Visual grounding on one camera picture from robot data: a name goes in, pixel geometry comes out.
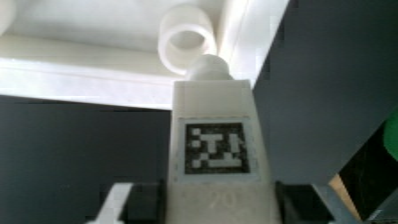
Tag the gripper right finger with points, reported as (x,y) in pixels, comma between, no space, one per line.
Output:
(310,206)

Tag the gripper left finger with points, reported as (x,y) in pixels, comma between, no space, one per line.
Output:
(134,204)

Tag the white table leg with tag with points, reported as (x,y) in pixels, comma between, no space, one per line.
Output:
(219,183)

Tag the white square tabletop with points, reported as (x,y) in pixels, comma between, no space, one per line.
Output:
(100,51)

